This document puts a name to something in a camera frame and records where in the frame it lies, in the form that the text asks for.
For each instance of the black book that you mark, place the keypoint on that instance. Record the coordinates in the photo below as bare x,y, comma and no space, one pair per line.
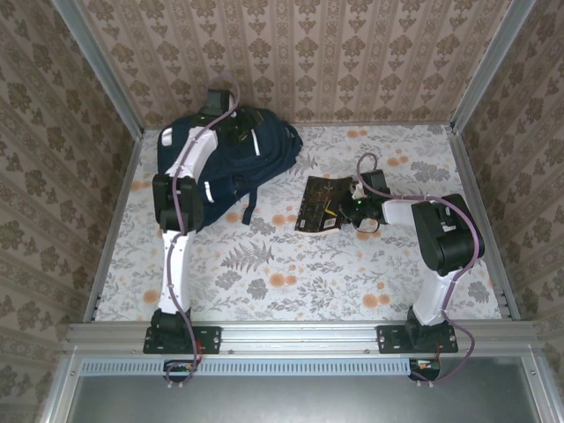
317,207

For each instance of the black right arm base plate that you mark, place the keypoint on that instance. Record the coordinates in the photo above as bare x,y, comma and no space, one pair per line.
388,339

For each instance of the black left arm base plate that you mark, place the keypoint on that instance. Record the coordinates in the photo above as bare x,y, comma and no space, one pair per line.
207,339

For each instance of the navy blue backpack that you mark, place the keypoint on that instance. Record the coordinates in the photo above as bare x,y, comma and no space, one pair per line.
273,154

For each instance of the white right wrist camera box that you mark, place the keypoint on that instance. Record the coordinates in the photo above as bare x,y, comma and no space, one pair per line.
358,190

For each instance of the aluminium mounting rail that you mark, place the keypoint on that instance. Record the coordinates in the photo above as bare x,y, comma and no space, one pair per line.
299,337

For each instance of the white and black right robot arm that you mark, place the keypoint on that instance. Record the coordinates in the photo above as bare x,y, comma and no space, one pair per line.
445,238

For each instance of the aluminium corner post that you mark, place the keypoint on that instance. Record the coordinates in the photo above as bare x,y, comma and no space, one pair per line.
491,61
94,66

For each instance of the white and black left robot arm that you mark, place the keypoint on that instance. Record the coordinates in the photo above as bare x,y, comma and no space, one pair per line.
185,264

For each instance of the grey metal panel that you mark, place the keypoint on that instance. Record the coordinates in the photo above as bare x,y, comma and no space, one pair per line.
308,401

